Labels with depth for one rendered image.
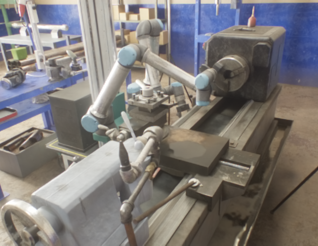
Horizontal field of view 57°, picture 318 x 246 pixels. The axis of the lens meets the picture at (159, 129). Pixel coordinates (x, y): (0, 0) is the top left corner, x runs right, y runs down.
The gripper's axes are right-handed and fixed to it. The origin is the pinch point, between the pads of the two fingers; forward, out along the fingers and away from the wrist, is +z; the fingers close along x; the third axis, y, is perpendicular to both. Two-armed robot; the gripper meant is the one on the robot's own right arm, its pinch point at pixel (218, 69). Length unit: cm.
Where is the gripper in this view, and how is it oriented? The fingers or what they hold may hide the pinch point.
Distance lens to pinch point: 219.9
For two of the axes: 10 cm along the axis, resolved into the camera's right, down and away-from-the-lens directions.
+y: 7.5, 6.5, -1.5
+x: 4.3, -6.5, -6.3
